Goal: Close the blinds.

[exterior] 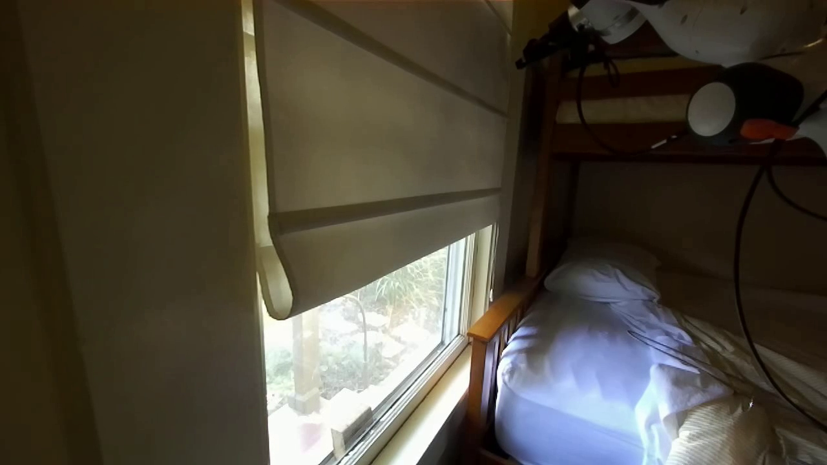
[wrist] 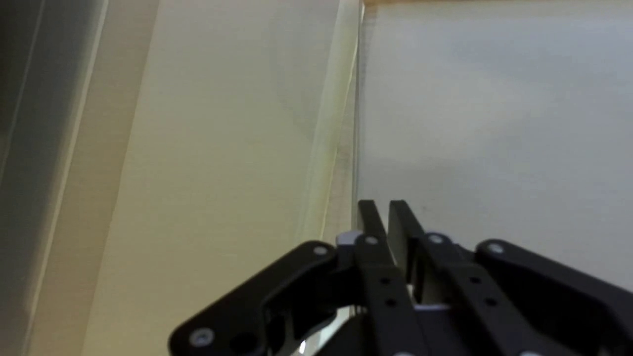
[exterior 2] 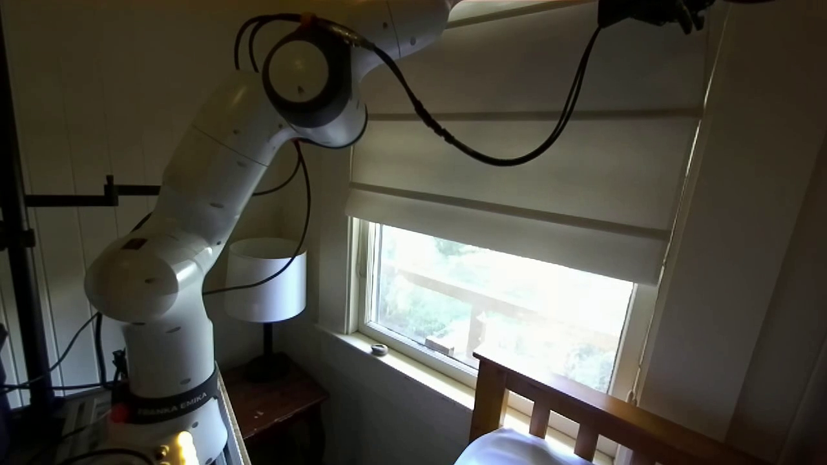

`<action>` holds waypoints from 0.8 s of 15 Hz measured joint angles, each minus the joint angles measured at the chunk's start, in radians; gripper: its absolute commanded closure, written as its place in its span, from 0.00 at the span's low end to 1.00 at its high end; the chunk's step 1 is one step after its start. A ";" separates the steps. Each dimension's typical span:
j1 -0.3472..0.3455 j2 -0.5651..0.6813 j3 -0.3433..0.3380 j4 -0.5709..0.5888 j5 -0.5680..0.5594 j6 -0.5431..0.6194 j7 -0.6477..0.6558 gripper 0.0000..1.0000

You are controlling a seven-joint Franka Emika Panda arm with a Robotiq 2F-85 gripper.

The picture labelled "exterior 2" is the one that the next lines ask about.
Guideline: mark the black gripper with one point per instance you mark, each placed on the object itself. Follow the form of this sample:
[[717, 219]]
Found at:
[[680, 6]]

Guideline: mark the beige fabric roman blind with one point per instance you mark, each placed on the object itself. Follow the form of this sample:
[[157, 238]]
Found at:
[[519, 172]]

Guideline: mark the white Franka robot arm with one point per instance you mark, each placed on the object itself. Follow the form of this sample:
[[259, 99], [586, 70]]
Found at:
[[208, 172]]

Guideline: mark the small dark sill object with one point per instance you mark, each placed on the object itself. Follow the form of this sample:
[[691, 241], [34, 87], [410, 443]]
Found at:
[[379, 349]]

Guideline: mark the white pillow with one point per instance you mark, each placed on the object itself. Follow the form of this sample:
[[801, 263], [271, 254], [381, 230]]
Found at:
[[519, 450]]

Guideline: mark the white shade table lamp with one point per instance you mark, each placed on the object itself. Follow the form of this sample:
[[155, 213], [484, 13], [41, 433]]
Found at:
[[264, 285]]

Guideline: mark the dark wooden nightstand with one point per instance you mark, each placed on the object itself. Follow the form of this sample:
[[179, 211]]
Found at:
[[275, 403]]

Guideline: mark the wooden bunk bed frame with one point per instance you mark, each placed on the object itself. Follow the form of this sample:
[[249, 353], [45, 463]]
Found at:
[[586, 410]]

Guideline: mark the white window frame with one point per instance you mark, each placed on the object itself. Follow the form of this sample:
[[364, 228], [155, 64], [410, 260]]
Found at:
[[365, 275]]

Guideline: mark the black camera stand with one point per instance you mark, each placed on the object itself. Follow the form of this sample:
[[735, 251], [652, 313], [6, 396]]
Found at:
[[86, 197]]

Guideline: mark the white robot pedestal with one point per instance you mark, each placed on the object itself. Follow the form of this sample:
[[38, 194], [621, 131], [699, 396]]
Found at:
[[186, 441]]

